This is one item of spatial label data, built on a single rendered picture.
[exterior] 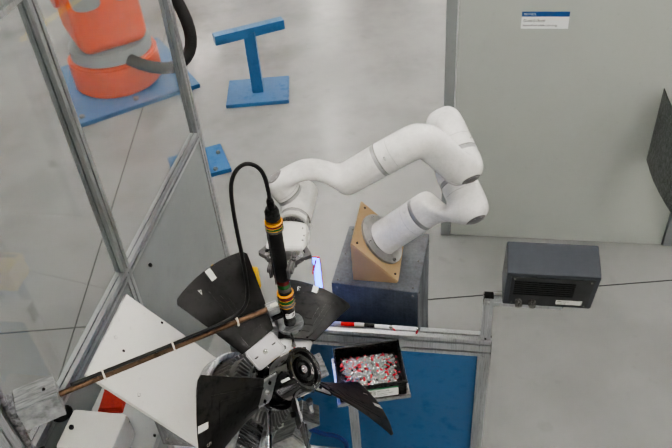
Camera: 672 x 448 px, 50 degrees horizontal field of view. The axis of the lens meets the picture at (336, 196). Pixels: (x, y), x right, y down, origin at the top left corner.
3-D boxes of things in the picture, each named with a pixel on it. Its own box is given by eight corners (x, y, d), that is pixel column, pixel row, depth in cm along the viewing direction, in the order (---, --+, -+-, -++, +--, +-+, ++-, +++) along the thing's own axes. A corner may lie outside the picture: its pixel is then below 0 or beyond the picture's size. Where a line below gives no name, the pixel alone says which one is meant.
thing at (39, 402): (22, 435, 165) (9, 413, 160) (18, 412, 170) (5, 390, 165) (67, 416, 169) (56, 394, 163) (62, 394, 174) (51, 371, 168)
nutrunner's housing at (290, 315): (287, 339, 191) (264, 205, 162) (282, 329, 194) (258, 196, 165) (301, 333, 192) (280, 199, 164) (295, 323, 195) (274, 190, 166)
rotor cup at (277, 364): (287, 421, 191) (322, 406, 184) (246, 393, 185) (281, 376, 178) (297, 376, 202) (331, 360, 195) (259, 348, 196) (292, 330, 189)
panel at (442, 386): (264, 440, 297) (239, 334, 255) (265, 439, 297) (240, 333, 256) (468, 460, 284) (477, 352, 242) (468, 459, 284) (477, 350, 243)
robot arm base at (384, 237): (363, 205, 256) (401, 179, 246) (401, 234, 264) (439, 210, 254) (358, 244, 243) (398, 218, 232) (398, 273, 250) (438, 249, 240)
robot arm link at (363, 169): (357, 135, 180) (260, 192, 190) (391, 180, 187) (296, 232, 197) (357, 118, 187) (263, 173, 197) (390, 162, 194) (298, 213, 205)
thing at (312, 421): (301, 433, 215) (283, 427, 211) (300, 413, 218) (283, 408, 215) (319, 425, 210) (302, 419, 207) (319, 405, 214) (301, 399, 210)
